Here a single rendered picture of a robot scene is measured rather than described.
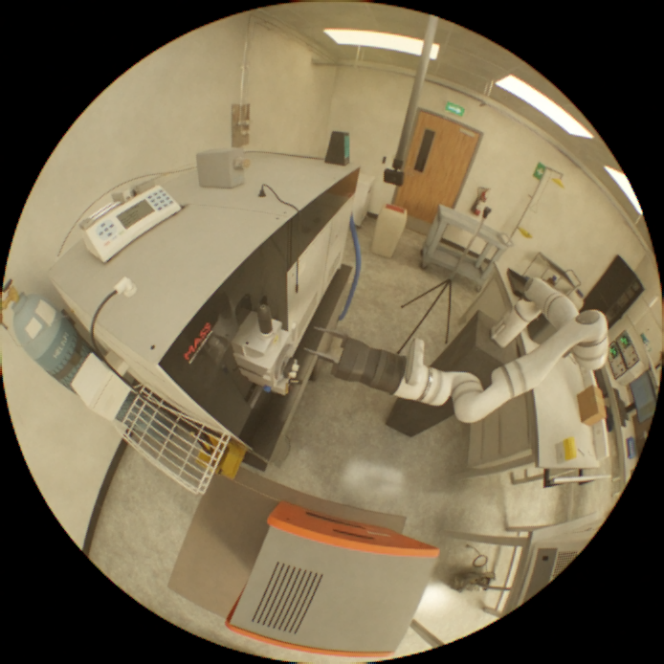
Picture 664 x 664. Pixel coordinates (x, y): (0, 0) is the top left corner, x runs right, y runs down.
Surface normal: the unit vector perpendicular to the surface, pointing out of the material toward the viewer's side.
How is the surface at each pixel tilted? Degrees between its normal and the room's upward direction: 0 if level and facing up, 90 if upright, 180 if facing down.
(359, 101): 90
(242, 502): 0
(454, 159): 90
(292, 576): 0
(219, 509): 0
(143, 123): 90
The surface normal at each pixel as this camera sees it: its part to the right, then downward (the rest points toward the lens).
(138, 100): 0.94, 0.32
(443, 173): -0.30, 0.73
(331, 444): 0.13, -0.60
